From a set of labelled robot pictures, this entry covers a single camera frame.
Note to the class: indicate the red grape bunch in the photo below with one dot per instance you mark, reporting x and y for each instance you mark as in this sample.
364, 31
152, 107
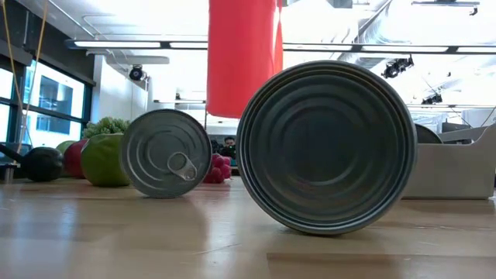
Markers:
218, 170

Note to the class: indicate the coral plastic sports bottle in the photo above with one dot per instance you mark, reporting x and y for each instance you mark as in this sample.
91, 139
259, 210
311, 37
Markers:
242, 58

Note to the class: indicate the yellowfin tuna can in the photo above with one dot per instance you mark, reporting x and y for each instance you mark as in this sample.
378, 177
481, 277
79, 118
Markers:
155, 162

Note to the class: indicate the green round fruit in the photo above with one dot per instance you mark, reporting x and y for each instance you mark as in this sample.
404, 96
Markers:
101, 162

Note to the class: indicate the dark red apple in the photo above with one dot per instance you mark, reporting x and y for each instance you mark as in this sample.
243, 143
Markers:
74, 160

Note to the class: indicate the labelled tin can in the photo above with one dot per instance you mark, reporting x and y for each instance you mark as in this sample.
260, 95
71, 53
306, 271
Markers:
426, 135

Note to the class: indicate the dark green avocado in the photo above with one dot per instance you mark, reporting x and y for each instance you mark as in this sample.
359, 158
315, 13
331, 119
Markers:
42, 164

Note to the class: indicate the grey tray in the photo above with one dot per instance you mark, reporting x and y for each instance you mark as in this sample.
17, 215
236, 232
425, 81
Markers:
453, 170

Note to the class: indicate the person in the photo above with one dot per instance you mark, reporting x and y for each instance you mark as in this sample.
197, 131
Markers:
229, 146

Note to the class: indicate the large tin can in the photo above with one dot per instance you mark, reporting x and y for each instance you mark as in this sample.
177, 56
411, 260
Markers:
325, 151

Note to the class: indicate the green broccoli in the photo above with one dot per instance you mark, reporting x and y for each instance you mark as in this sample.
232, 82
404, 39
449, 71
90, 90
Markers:
106, 126

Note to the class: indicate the long linear ceiling light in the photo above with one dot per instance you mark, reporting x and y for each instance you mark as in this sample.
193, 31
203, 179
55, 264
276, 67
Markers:
116, 44

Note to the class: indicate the black ceiling spotlight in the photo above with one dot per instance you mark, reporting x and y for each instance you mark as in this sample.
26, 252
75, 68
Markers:
432, 98
397, 66

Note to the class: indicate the green pear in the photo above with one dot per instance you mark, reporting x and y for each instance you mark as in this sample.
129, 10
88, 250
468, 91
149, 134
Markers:
64, 146

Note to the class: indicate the dark-framed window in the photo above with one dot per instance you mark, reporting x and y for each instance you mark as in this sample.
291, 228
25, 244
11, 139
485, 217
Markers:
58, 97

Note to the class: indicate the black monitor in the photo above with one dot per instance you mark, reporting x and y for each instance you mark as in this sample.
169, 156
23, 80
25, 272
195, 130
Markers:
457, 127

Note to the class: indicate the black dome ceiling camera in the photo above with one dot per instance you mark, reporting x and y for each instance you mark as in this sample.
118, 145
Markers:
136, 73

